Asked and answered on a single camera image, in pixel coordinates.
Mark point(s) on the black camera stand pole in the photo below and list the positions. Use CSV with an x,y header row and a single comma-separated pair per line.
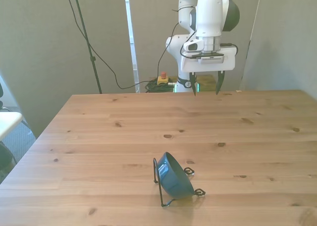
x,y
93,58

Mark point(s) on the blue bowl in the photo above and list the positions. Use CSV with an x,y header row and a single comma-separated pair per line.
x,y
173,181

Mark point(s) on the white vertical frame strip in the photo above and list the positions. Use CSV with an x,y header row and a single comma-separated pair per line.
x,y
131,37

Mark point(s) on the white side table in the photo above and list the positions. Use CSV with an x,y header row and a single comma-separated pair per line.
x,y
7,123

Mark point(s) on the yellow emergency stop button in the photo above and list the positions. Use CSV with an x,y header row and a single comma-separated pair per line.
x,y
163,80

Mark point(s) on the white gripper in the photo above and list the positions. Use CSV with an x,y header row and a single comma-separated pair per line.
x,y
230,61

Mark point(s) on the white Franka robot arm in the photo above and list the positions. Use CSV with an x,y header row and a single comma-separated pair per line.
x,y
208,17

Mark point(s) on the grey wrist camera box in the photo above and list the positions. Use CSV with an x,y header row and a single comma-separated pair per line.
x,y
213,59

